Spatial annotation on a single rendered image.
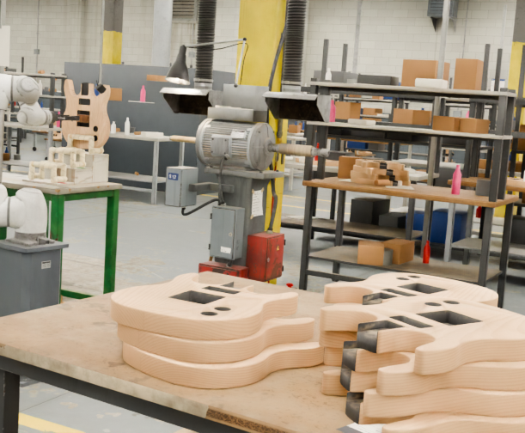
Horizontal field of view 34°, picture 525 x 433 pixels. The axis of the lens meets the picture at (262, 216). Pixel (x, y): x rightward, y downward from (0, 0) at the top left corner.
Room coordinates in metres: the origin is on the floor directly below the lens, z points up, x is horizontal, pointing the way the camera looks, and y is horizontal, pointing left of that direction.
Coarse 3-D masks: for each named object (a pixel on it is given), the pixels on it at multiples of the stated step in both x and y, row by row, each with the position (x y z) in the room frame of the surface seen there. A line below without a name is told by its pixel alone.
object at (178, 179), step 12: (168, 168) 4.40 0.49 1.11; (180, 168) 4.37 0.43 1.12; (192, 168) 4.45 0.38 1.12; (168, 180) 4.39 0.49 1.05; (180, 180) 4.36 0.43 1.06; (192, 180) 4.46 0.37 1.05; (168, 192) 4.39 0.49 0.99; (180, 192) 4.36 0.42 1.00; (192, 192) 4.46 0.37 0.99; (168, 204) 4.39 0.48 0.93; (180, 204) 4.37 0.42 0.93; (192, 204) 4.47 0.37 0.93; (204, 204) 4.47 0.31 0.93
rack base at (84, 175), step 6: (48, 168) 5.10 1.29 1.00; (60, 168) 5.06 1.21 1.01; (66, 168) 5.04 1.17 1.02; (72, 168) 5.01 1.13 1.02; (78, 168) 5.04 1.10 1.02; (84, 168) 5.08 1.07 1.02; (90, 168) 5.13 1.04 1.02; (48, 174) 5.10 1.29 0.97; (60, 174) 5.06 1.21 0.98; (66, 174) 5.03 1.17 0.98; (72, 174) 5.01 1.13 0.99; (78, 174) 5.04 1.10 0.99; (84, 174) 5.08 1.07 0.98; (90, 174) 5.13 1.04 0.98; (72, 180) 5.01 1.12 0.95; (78, 180) 5.04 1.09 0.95; (84, 180) 5.08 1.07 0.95; (90, 180) 5.13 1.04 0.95
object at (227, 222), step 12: (228, 156) 4.46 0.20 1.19; (216, 216) 4.43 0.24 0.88; (228, 216) 4.40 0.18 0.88; (240, 216) 4.43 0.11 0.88; (216, 228) 4.43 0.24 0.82; (228, 228) 4.40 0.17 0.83; (240, 228) 4.44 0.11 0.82; (216, 240) 4.43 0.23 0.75; (228, 240) 4.40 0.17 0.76; (240, 240) 4.44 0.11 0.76; (216, 252) 4.43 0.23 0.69; (228, 252) 4.39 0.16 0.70; (240, 252) 4.45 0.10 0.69
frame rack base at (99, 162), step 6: (66, 156) 5.25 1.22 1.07; (78, 156) 5.20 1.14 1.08; (90, 156) 5.16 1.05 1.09; (96, 156) 5.17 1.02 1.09; (102, 156) 5.22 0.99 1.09; (108, 156) 5.27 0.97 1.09; (66, 162) 5.24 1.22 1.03; (90, 162) 5.15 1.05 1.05; (96, 162) 5.18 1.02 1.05; (102, 162) 5.23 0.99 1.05; (96, 168) 5.18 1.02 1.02; (102, 168) 5.23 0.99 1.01; (96, 174) 5.18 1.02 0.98; (102, 174) 5.23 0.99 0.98; (96, 180) 5.18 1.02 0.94; (102, 180) 5.23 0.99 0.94
